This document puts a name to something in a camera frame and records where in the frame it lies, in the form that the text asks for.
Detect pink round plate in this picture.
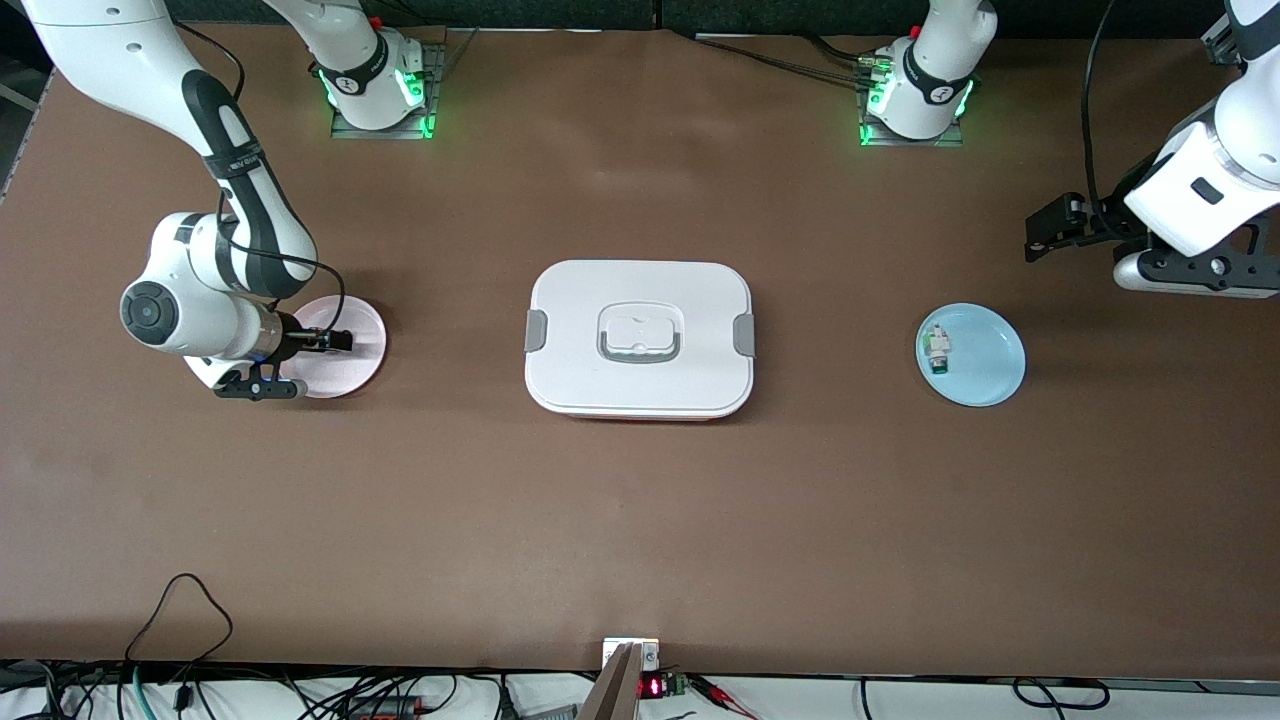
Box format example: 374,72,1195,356
278,296,388,400

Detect light blue round plate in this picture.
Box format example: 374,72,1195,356
916,302,1027,408

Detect aluminium profile bar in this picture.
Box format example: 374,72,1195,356
575,640,646,720

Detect aluminium frame post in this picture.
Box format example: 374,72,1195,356
1203,5,1251,66

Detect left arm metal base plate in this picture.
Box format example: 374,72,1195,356
858,45,966,149

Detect thin black cable loop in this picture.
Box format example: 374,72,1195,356
125,573,234,701

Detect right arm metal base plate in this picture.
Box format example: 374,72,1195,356
330,42,446,141

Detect black arm base cables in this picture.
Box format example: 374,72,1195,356
690,30,891,86

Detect white lunch box grey handle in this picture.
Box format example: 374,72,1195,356
524,260,756,422

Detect white mounting bracket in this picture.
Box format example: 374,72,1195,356
603,637,661,671

